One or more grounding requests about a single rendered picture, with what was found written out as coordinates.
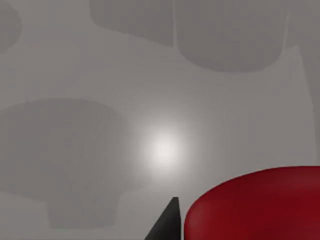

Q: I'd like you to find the dark red round object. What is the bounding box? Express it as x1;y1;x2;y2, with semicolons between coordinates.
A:
183;165;320;240

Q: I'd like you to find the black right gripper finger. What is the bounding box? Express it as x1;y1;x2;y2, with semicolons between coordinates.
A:
144;196;182;240

